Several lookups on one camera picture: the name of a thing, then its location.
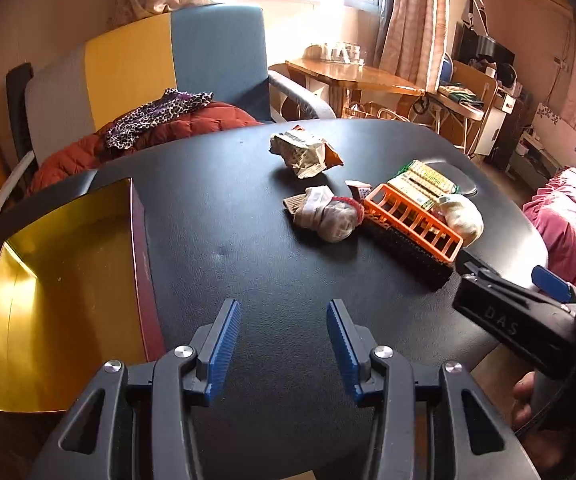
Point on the red quilted jacket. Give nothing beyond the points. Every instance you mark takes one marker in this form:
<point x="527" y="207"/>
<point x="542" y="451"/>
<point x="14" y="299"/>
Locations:
<point x="187" y="125"/>

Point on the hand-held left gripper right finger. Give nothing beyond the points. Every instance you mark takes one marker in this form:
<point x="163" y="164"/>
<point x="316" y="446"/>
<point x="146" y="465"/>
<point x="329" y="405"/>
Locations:
<point x="340" y="345"/>

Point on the small white cabinet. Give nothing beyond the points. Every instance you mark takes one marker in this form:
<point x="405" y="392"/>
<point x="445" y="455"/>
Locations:
<point x="500" y="120"/>

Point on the white plastic-wrapped bun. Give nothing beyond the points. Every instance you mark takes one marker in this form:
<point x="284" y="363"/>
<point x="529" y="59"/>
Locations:
<point x="463" y="217"/>

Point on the gold tray with maroon sides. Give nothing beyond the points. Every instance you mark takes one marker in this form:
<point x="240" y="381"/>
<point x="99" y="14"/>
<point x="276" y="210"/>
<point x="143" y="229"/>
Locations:
<point x="67" y="285"/>

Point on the red gold chocolate candy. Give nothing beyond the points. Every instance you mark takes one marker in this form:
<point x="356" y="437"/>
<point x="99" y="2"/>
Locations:
<point x="357" y="191"/>

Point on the grey yellow blue armchair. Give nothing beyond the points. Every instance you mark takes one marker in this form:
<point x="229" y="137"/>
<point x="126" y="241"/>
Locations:
<point x="132" y="65"/>

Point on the person's right hand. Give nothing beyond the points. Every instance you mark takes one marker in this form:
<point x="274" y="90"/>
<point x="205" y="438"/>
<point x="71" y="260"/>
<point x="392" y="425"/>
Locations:
<point x="523" y="402"/>

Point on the small bag with red tie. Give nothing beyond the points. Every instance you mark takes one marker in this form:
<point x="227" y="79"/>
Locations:
<point x="330" y="217"/>

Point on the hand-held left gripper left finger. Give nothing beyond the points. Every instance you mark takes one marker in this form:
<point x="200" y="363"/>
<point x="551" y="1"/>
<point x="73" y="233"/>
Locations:
<point x="222" y="345"/>

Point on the wooden dining table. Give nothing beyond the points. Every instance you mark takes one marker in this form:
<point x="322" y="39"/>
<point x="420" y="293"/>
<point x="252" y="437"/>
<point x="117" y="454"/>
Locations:
<point x="363" y="77"/>

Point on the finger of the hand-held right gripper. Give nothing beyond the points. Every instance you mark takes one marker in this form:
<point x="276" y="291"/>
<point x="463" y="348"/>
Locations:
<point x="550" y="280"/>
<point x="508" y="284"/>

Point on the leopard print cloth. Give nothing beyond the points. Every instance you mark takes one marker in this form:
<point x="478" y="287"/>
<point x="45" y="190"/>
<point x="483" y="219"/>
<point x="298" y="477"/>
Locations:
<point x="142" y="117"/>

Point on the black monitor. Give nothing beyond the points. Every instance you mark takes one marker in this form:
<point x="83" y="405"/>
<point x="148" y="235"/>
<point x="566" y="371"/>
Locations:
<point x="485" y="47"/>

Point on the orange brush with black bristles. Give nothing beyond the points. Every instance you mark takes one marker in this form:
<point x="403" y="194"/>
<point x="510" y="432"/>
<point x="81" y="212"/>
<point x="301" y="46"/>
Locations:
<point x="410" y="230"/>

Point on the wooden chair with green cloth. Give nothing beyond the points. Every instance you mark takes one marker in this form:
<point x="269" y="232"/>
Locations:
<point x="468" y="97"/>

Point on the white flower-print box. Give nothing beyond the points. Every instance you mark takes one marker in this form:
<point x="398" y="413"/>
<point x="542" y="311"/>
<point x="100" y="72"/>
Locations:
<point x="553" y="127"/>

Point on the pink quilted blanket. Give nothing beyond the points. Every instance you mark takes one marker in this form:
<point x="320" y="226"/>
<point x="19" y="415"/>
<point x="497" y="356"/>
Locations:
<point x="560" y="220"/>

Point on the set of glassware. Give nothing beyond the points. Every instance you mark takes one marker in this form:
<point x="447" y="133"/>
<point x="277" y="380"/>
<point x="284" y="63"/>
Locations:
<point x="338" y="52"/>

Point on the beige snack packet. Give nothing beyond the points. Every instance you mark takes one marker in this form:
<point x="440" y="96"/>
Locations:
<point x="300" y="152"/>

